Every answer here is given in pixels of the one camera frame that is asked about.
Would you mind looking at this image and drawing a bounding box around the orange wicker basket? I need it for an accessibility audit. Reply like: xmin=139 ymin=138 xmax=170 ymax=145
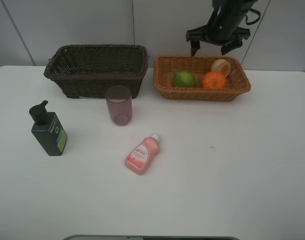
xmin=153 ymin=55 xmax=251 ymax=102

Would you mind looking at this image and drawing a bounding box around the dark brown wicker basket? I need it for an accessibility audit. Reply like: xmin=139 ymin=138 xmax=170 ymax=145
xmin=44 ymin=44 xmax=149 ymax=99

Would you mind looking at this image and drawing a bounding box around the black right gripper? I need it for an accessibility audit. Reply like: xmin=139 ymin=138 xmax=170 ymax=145
xmin=185 ymin=0 xmax=251 ymax=57

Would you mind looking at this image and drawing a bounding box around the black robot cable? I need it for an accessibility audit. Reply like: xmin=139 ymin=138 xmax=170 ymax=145
xmin=244 ymin=7 xmax=261 ymax=26

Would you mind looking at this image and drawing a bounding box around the orange mandarin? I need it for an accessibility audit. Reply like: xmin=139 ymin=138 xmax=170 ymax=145
xmin=202 ymin=71 xmax=226 ymax=89

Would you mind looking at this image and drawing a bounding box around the translucent purple plastic cup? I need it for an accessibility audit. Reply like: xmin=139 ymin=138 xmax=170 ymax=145
xmin=105 ymin=85 xmax=133 ymax=126

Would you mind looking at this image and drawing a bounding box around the green lime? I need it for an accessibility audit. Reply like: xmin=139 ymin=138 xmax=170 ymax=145
xmin=172 ymin=70 xmax=197 ymax=88

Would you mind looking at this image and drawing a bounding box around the dark green pump bottle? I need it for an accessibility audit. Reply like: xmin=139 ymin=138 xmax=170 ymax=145
xmin=29 ymin=100 xmax=68 ymax=156

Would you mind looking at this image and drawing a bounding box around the pink bottle white cap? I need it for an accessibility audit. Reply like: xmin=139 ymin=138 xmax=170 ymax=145
xmin=124 ymin=133 xmax=161 ymax=175

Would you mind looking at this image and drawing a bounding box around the brown bread bun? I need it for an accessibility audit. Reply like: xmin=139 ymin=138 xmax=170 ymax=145
xmin=210 ymin=59 xmax=231 ymax=77

